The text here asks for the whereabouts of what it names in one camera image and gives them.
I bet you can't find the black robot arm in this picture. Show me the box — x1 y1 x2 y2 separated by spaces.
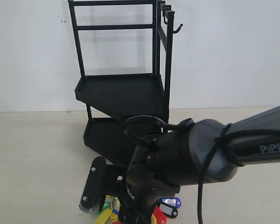
122 106 280 223

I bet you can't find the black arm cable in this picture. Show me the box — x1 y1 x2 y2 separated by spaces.
121 115 280 224

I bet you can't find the blue key tag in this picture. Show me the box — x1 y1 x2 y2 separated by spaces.
159 197 182 208

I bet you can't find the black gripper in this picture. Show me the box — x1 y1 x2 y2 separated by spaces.
119 179 180 224

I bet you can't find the black metal hook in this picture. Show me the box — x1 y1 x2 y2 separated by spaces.
172 23 183 34

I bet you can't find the black key tag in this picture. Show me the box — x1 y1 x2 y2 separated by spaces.
159 203 178 218

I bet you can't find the green key tag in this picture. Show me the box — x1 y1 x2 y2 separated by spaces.
98 195 113 213

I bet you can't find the yellow key tag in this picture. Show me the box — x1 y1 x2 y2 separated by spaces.
94 208 112 224

